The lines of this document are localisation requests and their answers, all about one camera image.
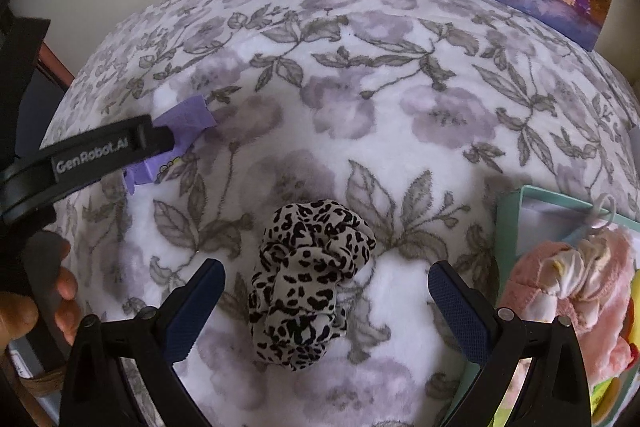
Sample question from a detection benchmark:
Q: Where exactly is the teal shallow box tray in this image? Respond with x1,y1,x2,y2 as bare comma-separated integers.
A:
452,185,640,427

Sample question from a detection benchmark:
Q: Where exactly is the leopard print scrunchie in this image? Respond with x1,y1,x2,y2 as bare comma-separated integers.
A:
247,199,377,373

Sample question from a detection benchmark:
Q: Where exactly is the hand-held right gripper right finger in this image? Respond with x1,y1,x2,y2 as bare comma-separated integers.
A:
428,260,593,427

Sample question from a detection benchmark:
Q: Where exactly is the purple packet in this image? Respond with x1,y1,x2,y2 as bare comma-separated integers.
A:
121,97,218,195

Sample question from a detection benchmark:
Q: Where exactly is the pink fluffy cloth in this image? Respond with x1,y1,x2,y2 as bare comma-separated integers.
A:
500,227,638,380

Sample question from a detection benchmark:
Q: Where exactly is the brown wooden furniture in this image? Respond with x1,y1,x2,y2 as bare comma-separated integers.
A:
37,43,76,92

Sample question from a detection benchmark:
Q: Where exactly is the person's left hand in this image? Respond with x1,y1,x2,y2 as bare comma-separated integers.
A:
0,239,82,355

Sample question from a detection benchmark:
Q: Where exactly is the blue face mask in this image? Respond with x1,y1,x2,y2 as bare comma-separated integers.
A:
562,193,621,245

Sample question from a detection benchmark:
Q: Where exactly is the grey floral blanket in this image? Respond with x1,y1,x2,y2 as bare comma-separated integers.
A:
40,0,640,427

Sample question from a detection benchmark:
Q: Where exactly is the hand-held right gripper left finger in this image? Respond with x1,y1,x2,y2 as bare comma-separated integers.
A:
59,258,227,427

